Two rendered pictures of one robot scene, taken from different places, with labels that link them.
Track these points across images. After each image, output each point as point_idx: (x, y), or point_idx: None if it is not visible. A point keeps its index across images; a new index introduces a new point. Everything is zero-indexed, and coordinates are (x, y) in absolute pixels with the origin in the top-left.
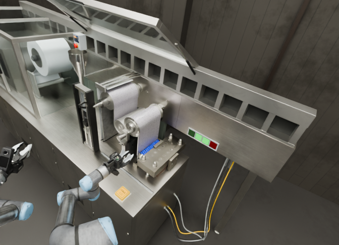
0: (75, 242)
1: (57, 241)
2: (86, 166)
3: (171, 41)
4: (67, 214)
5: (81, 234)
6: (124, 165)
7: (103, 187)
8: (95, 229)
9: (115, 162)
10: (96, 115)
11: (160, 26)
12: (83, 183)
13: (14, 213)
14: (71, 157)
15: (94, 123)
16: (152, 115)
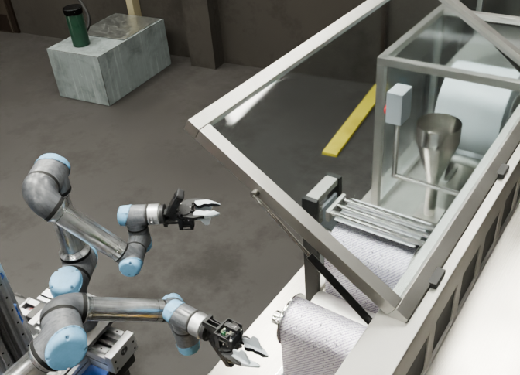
0: (47, 310)
1: (56, 296)
2: (265, 321)
3: (237, 176)
4: (111, 303)
5: (54, 312)
6: (225, 358)
7: (220, 364)
8: (57, 324)
9: (217, 333)
10: (316, 253)
11: (194, 133)
12: (167, 304)
13: (114, 253)
14: (284, 293)
15: (312, 266)
16: (332, 342)
